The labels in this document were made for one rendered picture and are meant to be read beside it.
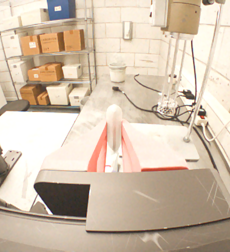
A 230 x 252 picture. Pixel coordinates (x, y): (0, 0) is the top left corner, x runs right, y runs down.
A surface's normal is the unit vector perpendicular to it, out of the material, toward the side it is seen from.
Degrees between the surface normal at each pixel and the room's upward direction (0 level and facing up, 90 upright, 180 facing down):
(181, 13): 90
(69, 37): 91
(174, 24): 90
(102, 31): 90
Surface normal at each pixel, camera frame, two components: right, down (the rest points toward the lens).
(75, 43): 0.00, 0.58
